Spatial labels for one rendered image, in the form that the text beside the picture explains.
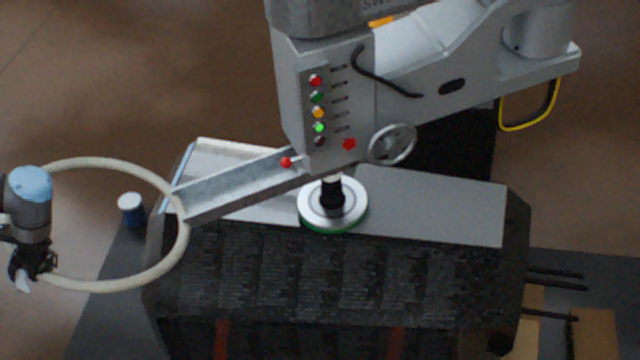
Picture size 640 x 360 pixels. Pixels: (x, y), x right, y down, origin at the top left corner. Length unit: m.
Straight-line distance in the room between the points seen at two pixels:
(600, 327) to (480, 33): 1.46
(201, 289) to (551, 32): 1.29
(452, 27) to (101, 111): 2.49
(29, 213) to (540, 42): 1.40
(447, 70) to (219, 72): 2.33
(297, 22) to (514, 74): 0.73
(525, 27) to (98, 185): 2.27
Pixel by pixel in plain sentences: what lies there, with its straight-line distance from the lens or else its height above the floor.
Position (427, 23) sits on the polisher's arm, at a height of 1.41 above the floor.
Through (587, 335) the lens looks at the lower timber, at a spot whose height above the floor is 0.09.
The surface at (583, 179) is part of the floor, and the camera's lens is 3.77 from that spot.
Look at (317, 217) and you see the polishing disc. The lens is 2.38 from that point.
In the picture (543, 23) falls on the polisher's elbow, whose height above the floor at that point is 1.38.
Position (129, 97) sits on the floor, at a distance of 4.27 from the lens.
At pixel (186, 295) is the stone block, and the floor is 0.65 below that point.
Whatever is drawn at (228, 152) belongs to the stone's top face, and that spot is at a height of 0.83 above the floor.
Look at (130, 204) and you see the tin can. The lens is 3.53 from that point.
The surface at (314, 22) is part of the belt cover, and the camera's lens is 1.82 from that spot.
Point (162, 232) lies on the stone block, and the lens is 2.55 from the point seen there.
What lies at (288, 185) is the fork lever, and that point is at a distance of 2.20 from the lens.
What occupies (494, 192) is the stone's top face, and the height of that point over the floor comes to 0.83.
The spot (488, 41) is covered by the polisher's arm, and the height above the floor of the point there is 1.40.
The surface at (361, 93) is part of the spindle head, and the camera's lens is 2.01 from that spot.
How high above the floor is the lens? 2.71
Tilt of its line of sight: 48 degrees down
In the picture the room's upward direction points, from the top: 5 degrees counter-clockwise
